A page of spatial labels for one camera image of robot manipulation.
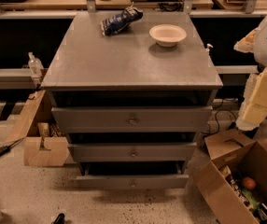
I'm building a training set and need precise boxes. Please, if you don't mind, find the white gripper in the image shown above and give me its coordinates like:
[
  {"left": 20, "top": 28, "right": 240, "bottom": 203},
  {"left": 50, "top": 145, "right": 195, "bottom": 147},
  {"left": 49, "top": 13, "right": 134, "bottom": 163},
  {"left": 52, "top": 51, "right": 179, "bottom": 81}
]
[{"left": 233, "top": 28, "right": 267, "bottom": 131}]

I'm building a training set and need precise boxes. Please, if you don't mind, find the grey bottom drawer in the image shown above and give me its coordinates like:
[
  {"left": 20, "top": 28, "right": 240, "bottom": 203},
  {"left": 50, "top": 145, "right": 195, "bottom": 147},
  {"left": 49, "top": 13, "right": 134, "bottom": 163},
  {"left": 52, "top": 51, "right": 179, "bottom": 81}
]
[{"left": 76, "top": 161, "right": 189, "bottom": 189}]

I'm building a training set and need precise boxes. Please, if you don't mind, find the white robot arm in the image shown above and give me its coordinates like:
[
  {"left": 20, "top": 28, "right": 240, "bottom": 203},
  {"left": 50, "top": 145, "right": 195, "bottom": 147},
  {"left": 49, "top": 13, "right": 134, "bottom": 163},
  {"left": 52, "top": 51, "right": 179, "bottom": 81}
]
[{"left": 234, "top": 16, "right": 267, "bottom": 131}]

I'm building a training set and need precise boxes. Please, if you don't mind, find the grey top drawer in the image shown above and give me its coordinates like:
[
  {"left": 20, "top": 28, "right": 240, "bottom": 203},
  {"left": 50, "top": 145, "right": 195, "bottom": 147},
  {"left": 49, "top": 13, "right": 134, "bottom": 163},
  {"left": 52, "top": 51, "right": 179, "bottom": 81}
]
[{"left": 51, "top": 106, "right": 212, "bottom": 133}]

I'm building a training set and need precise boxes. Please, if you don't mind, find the grey drawer cabinet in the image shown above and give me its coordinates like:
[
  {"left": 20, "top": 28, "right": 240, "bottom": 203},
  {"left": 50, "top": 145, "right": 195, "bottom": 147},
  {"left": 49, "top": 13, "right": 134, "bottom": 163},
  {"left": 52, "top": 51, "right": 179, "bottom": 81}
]
[{"left": 40, "top": 10, "right": 224, "bottom": 176}]

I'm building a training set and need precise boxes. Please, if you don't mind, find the white pump bottle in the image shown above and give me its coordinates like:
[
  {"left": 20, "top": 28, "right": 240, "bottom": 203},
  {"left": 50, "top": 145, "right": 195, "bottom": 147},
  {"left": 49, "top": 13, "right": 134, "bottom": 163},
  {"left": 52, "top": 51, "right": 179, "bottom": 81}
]
[{"left": 205, "top": 43, "right": 214, "bottom": 54}]

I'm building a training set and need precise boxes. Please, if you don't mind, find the red apple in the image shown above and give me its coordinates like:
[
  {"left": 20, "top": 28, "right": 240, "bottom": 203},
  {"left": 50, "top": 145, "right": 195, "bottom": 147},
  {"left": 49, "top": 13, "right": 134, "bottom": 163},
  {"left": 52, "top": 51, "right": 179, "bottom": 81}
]
[{"left": 241, "top": 176, "right": 256, "bottom": 190}]

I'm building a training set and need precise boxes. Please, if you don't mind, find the cardboard box with groceries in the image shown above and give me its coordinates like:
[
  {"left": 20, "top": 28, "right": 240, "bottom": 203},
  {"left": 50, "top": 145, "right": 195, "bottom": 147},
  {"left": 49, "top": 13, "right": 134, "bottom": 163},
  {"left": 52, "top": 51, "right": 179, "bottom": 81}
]
[{"left": 193, "top": 129, "right": 267, "bottom": 224}]

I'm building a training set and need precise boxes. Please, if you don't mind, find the white paper bowl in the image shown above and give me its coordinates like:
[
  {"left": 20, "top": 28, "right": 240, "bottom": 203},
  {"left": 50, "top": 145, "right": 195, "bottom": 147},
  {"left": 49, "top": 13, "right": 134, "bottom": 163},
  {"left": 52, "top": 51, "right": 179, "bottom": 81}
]
[{"left": 149, "top": 24, "right": 187, "bottom": 48}]

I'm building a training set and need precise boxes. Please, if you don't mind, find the blue chip bag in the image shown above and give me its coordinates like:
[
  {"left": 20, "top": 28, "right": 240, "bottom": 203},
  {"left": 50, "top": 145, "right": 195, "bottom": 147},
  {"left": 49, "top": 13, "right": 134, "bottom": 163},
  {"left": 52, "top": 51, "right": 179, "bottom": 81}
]
[{"left": 101, "top": 6, "right": 144, "bottom": 36}]

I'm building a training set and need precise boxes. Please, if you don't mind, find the small left cardboard box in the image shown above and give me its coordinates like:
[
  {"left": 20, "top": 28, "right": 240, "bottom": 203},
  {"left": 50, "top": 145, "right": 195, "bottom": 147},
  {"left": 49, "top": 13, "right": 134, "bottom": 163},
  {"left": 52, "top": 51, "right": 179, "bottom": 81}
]
[{"left": 7, "top": 91, "right": 73, "bottom": 167}]

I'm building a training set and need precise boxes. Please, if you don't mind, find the clear plastic bottle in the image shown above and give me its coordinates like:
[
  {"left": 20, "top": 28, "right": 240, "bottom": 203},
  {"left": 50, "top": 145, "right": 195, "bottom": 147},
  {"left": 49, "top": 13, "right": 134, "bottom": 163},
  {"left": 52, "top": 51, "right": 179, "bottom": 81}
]
[{"left": 28, "top": 52, "right": 44, "bottom": 76}]

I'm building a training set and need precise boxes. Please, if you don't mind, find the black object bottom edge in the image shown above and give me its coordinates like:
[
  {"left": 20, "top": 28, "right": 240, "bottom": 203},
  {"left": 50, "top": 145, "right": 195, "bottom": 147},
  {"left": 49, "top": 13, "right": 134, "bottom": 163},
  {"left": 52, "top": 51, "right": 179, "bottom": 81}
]
[{"left": 51, "top": 213, "right": 65, "bottom": 224}]

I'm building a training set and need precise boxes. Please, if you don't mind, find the black power adapter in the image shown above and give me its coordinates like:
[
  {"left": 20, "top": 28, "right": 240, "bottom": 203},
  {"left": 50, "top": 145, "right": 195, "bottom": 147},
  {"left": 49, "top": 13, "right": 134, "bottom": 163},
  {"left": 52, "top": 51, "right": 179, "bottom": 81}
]
[{"left": 0, "top": 138, "right": 22, "bottom": 157}]

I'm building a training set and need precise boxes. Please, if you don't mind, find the black floor cable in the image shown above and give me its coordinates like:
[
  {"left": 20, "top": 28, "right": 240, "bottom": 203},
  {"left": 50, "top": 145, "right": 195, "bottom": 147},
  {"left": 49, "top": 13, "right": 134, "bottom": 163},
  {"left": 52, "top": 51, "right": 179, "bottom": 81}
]
[{"left": 202, "top": 98, "right": 241, "bottom": 136}]

